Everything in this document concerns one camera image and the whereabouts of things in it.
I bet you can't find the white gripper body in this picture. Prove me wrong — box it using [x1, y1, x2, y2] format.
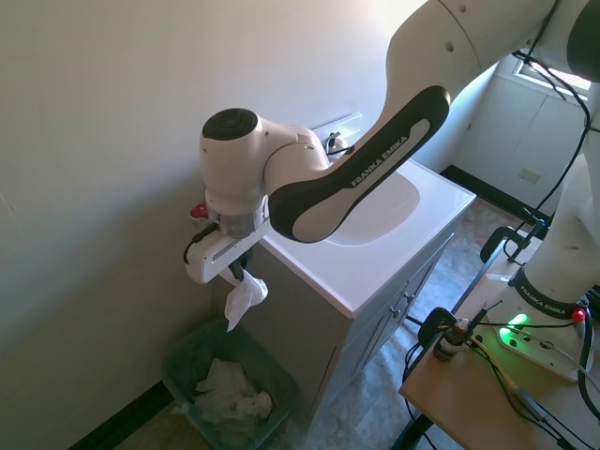
[183, 218, 273, 286]

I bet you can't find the white tissue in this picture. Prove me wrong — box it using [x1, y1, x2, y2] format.
[223, 265, 270, 335]

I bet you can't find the green-lined trash bin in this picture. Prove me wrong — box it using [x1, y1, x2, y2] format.
[161, 316, 302, 450]

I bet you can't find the grey vanity cabinet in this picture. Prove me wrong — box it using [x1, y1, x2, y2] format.
[211, 233, 475, 433]

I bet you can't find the pile of used tissues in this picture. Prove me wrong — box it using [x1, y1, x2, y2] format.
[189, 357, 275, 426]

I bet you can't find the white sink vanity top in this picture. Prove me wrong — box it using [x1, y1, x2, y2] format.
[259, 111, 478, 321]

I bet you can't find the small black table clamp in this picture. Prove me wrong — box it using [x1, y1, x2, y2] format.
[417, 306, 458, 349]

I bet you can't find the brown dropper bottle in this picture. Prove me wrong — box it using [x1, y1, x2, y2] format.
[433, 317, 472, 363]

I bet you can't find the large black table clamp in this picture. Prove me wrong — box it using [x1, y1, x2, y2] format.
[479, 224, 548, 264]

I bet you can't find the black baseboard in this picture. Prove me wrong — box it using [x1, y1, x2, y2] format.
[439, 163, 552, 221]

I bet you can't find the bright window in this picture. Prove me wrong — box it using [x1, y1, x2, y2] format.
[511, 49, 593, 102]

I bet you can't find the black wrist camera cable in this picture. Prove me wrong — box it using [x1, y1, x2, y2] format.
[182, 222, 221, 264]

